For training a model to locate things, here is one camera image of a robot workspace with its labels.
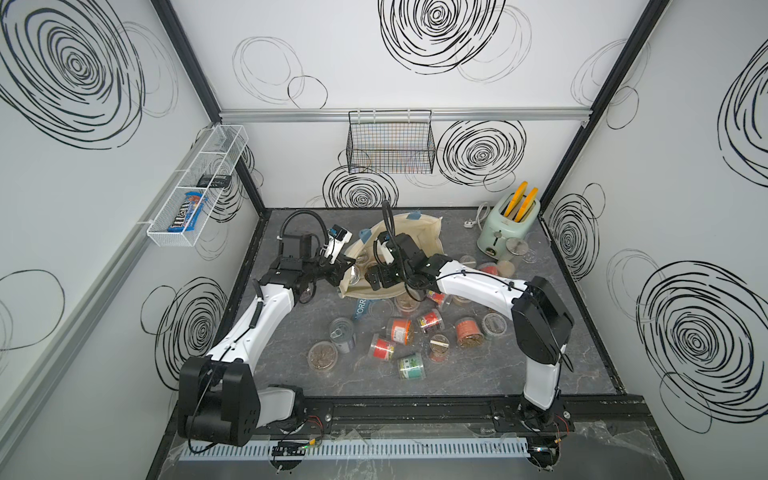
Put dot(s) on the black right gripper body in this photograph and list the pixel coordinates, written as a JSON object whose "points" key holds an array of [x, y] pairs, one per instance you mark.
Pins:
{"points": [[390, 274]]}

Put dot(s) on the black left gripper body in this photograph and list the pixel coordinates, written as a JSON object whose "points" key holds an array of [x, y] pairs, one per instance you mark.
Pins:
{"points": [[318, 269]]}

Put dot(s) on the cream canvas tote bag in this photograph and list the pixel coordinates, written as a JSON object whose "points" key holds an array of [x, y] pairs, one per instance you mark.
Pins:
{"points": [[424, 230]]}

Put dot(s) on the red floral label jar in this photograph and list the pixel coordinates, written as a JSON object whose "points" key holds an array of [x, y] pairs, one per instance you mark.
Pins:
{"points": [[431, 321]]}

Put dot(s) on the clear jar red band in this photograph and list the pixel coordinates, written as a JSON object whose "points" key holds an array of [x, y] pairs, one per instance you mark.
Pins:
{"points": [[468, 261]]}

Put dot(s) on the orange barcode label jar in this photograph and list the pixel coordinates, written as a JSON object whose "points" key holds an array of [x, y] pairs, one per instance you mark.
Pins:
{"points": [[400, 330]]}

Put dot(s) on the grey label seed jar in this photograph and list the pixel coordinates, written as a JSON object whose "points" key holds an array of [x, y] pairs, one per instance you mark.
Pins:
{"points": [[342, 334]]}

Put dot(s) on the red label seed jar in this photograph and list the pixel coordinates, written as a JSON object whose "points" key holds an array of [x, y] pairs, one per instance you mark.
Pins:
{"points": [[381, 348]]}

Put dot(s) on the clear brown seed jar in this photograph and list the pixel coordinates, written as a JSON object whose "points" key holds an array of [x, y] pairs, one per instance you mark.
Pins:
{"points": [[323, 356]]}

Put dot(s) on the orange label seed jar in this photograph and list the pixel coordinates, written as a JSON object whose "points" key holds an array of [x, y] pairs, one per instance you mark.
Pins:
{"points": [[468, 333]]}

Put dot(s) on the teal green label jar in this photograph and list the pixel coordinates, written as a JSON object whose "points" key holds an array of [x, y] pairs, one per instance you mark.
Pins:
{"points": [[411, 367]]}

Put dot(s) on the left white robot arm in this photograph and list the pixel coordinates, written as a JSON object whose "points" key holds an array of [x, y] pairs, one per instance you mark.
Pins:
{"points": [[219, 402]]}

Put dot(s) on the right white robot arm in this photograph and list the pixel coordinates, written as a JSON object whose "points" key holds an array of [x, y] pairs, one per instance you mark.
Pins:
{"points": [[541, 321]]}

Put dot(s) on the blue candy bag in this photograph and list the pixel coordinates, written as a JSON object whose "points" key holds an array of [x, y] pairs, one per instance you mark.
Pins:
{"points": [[186, 218]]}

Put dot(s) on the clear empty-looking jar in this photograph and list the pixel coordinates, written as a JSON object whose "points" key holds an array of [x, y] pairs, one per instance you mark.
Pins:
{"points": [[355, 275]]}

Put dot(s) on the black small device on shelf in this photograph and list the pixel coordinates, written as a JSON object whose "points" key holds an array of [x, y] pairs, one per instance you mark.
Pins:
{"points": [[214, 181]]}

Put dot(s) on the clear plastic cup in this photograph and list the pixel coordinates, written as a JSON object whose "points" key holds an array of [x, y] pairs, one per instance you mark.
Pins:
{"points": [[511, 255]]}

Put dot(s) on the mint green toaster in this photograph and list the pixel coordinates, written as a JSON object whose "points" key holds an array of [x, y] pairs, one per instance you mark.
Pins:
{"points": [[497, 229]]}

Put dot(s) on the yellow toast slice left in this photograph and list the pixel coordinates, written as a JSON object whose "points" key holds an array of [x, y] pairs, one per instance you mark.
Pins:
{"points": [[515, 199]]}

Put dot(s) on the yellow toast slice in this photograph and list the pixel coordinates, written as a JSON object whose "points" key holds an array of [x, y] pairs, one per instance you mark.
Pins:
{"points": [[526, 205], [515, 199]]}

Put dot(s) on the yellow toast slice right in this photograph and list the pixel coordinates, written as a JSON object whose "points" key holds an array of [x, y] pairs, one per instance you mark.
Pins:
{"points": [[526, 205]]}

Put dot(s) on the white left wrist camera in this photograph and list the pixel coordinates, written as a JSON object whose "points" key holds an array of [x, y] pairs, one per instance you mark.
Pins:
{"points": [[338, 237]]}

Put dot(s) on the black wire wall basket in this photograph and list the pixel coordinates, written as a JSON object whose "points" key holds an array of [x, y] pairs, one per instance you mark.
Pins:
{"points": [[399, 141]]}

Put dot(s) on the white wire wall shelf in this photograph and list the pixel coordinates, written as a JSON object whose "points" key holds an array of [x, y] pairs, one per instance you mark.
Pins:
{"points": [[215, 151]]}

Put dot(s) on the white slotted cable duct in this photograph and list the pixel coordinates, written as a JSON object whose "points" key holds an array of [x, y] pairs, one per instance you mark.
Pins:
{"points": [[369, 449]]}

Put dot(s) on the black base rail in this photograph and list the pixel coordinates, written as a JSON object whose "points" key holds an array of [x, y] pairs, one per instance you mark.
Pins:
{"points": [[505, 413]]}

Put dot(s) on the black aluminium frame post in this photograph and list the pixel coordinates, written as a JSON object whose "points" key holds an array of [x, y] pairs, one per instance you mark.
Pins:
{"points": [[194, 72]]}

